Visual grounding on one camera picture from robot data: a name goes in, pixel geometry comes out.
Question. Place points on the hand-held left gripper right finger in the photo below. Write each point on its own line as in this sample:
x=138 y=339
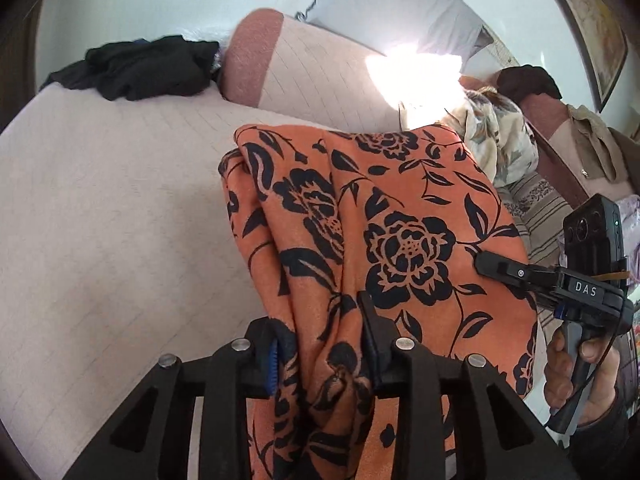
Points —
x=375 y=355

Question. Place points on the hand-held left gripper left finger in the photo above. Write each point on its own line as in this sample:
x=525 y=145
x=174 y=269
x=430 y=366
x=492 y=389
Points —
x=272 y=360

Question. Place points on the cream floral quilt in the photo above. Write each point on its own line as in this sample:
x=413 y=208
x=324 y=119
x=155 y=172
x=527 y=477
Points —
x=500 y=135

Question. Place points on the pink quilted bolster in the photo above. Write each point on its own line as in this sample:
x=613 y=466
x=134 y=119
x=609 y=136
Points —
x=310 y=75

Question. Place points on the black garment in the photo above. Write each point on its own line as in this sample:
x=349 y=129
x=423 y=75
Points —
x=145 y=70

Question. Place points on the person's right hand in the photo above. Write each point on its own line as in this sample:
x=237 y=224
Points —
x=600 y=385

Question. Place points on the framed wall picture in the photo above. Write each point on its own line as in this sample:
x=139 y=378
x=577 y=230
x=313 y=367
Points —
x=595 y=20

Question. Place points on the lilac cloth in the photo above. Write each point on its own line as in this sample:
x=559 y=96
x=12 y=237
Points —
x=631 y=220

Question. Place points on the grey pillow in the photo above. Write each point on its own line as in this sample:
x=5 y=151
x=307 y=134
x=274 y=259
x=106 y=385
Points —
x=390 y=5

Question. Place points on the orange floral blouse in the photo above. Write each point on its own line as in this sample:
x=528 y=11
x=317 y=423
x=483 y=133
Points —
x=400 y=210

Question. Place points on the dark brown cloth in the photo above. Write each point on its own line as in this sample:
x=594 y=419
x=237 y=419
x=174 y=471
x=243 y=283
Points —
x=530 y=82

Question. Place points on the dark clothes pile on right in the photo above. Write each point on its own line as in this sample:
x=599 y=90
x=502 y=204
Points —
x=560 y=175

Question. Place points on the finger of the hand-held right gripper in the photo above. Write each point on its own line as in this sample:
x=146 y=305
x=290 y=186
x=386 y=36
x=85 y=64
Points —
x=510 y=270

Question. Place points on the beige jacket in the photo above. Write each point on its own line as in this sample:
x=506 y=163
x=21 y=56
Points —
x=595 y=140

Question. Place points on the person's right forearm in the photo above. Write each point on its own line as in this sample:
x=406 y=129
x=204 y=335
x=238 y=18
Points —
x=605 y=445

